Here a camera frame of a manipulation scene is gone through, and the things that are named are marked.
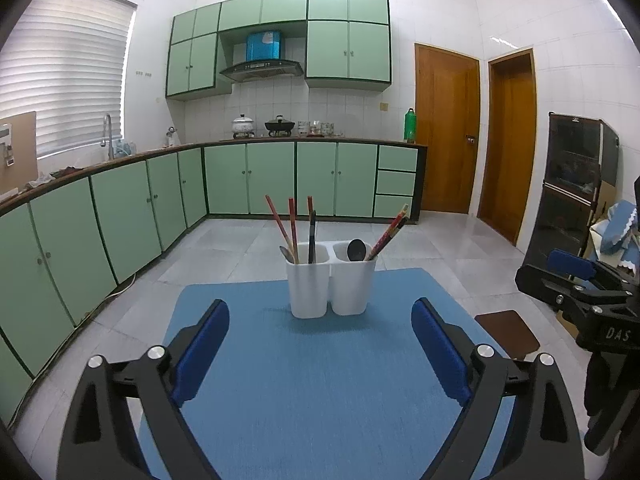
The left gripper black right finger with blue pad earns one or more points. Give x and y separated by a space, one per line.
542 439

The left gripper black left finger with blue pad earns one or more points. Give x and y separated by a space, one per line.
99 440

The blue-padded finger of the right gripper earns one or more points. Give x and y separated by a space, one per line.
570 266

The black chopstick gold band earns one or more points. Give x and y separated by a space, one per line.
388 235

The black spoon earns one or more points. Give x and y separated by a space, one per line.
356 250

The black chopstick silver band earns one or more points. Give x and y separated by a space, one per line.
312 237

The red patterned bamboo chopstick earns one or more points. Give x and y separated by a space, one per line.
294 241

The green lower kitchen cabinets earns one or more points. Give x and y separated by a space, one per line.
66 245

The green kitchen cabinets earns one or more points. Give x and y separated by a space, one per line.
66 245
329 43

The green upper kitchen cabinets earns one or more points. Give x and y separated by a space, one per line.
329 43

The cardboard box with blue cloth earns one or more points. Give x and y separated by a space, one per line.
615 238

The brown stool seat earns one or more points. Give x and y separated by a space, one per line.
511 332

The black glass cabinet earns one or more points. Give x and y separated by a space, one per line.
579 185

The right wooden door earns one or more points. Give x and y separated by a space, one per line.
511 143

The wooden door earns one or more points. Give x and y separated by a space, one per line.
511 143
448 112

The blue table mat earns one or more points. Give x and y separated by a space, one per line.
337 397

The green bottle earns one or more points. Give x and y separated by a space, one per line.
410 126

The left wooden door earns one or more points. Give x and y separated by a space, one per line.
448 112

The white twin utensil holder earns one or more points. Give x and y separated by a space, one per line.
332 282

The grey spoon in holder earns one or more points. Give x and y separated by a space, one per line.
287 254

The red chopstick in holder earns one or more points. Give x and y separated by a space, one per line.
281 227

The chrome sink faucet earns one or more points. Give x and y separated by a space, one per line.
107 136

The black wok on stove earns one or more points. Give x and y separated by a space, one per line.
279 126

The white cooking pot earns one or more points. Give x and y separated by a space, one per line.
243 127

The black range hood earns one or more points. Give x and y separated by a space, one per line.
256 55

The white window blinds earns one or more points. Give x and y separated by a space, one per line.
65 60

